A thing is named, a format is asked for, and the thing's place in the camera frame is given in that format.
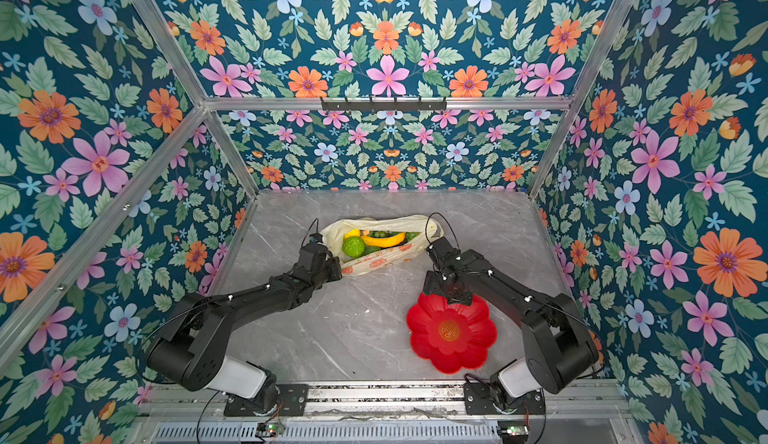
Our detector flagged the cream plastic bag orange print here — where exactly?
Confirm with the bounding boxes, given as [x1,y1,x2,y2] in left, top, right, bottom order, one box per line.
[320,214,444,277]

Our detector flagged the red flower-shaped plate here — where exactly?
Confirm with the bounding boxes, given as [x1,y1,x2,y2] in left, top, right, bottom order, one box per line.
[406,293,498,375]

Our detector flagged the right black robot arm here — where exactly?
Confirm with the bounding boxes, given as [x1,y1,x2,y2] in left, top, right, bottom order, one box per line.
[423,238,599,408]

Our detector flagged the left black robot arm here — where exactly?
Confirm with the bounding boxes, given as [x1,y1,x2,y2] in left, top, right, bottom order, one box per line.
[146,242,342,401]

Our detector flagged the green fake lime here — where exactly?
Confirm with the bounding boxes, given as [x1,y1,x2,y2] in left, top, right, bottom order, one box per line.
[342,236,366,259]

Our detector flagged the green fake grapes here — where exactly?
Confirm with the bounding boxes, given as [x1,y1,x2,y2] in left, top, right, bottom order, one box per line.
[367,230,398,239]

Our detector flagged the yellow fake banana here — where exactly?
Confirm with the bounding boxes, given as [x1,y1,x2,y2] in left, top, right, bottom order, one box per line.
[361,232,407,248]

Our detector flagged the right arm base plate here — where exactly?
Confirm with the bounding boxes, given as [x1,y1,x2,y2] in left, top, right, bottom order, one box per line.
[463,373,546,416]

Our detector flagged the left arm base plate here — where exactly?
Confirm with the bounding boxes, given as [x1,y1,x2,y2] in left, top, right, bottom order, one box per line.
[223,384,310,417]

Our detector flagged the black hook rail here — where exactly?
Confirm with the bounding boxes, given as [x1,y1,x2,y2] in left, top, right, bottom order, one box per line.
[320,98,448,112]

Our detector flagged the white vented cable duct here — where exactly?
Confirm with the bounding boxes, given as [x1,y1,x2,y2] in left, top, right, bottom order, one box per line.
[150,421,501,443]

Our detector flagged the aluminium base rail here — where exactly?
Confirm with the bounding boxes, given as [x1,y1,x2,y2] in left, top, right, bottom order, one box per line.
[138,379,630,422]

